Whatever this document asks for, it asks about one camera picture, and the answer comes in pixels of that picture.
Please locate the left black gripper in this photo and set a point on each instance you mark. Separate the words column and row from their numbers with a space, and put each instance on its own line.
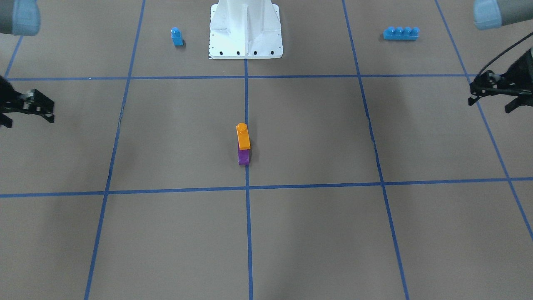
column 523, row 71

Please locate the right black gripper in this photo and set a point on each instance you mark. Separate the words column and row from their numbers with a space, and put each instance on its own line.
column 8, row 98

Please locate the purple trapezoid block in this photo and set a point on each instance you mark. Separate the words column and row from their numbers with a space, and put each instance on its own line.
column 244, row 156

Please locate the orange trapezoid block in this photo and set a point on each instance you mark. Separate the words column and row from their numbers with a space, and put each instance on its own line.
column 244, row 141

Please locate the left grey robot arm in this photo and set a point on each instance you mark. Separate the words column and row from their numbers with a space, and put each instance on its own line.
column 492, row 14

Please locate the small blue block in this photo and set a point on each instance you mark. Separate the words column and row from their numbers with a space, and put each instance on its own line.
column 176, row 37

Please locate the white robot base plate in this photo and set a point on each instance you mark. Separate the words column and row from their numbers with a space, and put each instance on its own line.
column 245, row 29

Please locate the long blue studded block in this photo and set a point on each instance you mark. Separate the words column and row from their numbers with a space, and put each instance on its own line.
column 400, row 33

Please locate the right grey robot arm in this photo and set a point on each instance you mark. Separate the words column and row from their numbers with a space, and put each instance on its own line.
column 22, row 18

